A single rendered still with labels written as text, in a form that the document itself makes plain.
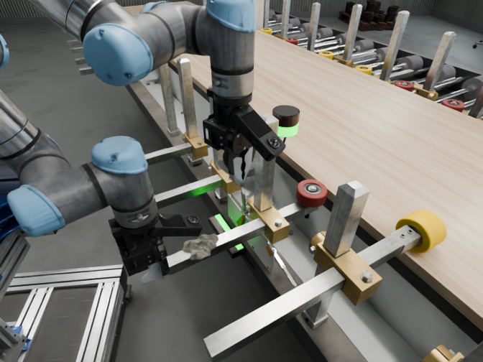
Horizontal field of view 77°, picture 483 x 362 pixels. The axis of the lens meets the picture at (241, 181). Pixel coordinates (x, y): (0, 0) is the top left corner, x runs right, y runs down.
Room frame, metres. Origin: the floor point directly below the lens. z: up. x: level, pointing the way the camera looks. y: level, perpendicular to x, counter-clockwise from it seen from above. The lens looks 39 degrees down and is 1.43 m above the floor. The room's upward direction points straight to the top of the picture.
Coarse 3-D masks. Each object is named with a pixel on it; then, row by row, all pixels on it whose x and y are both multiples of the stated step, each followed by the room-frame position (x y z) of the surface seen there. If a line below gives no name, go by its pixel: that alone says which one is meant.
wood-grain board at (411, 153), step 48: (288, 48) 1.89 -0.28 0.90; (288, 96) 1.21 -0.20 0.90; (336, 96) 1.21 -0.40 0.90; (384, 96) 1.21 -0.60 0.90; (288, 144) 0.83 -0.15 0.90; (336, 144) 0.83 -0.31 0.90; (384, 144) 0.83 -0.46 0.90; (432, 144) 0.83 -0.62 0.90; (480, 144) 0.83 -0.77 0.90; (384, 192) 0.60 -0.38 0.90; (432, 192) 0.60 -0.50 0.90; (480, 192) 0.60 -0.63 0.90; (480, 240) 0.44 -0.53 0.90; (480, 288) 0.32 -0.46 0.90
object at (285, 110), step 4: (276, 108) 0.61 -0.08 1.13; (280, 108) 0.61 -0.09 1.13; (284, 108) 0.61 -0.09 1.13; (288, 108) 0.61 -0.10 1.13; (292, 108) 0.61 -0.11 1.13; (296, 108) 0.61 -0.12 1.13; (276, 112) 0.59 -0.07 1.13; (280, 112) 0.59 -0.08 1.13; (284, 112) 0.59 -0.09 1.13; (288, 112) 0.59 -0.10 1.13; (292, 112) 0.59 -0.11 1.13; (296, 112) 0.59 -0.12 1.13; (284, 116) 0.58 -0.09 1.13; (288, 116) 0.58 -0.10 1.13; (280, 136) 0.58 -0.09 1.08; (284, 140) 0.60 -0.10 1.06
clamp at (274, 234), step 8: (248, 200) 0.61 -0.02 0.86; (256, 208) 0.57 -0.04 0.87; (272, 208) 0.57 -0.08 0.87; (256, 216) 0.56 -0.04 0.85; (264, 216) 0.54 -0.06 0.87; (272, 216) 0.54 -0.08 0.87; (280, 216) 0.54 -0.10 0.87; (264, 224) 0.52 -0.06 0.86; (272, 224) 0.51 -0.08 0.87; (288, 224) 0.51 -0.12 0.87; (272, 232) 0.49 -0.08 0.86; (280, 232) 0.50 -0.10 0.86; (288, 232) 0.51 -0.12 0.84; (272, 240) 0.49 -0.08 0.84; (280, 240) 0.50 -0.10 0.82
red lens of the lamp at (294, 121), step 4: (272, 112) 0.60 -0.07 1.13; (276, 116) 0.58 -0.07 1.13; (280, 116) 0.58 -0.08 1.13; (292, 116) 0.58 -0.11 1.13; (296, 116) 0.58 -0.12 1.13; (280, 120) 0.58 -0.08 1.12; (284, 120) 0.57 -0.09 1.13; (288, 120) 0.57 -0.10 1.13; (292, 120) 0.58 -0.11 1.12; (296, 120) 0.58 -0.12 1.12; (280, 124) 0.58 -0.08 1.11; (284, 124) 0.57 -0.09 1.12; (288, 124) 0.57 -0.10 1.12; (292, 124) 0.58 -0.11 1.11; (296, 124) 0.58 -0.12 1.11
